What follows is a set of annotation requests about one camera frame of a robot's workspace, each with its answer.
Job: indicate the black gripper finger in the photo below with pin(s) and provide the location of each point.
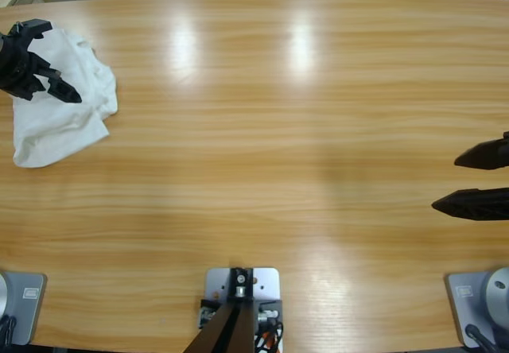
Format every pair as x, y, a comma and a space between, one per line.
473, 206
487, 156

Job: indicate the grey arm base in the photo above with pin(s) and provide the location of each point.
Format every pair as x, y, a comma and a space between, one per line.
461, 313
28, 317

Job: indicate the white t-shirt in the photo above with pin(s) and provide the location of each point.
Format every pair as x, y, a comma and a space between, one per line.
67, 122

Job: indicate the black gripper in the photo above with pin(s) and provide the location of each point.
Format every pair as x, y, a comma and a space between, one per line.
18, 68

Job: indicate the white mounting block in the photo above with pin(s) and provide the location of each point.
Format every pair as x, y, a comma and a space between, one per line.
216, 281

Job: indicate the white label sticker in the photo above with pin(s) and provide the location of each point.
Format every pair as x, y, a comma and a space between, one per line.
464, 291
31, 293

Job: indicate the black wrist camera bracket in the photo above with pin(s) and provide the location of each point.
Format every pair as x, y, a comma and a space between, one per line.
32, 29

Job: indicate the silver cylindrical fitting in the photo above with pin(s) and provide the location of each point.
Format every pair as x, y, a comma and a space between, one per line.
267, 316
204, 315

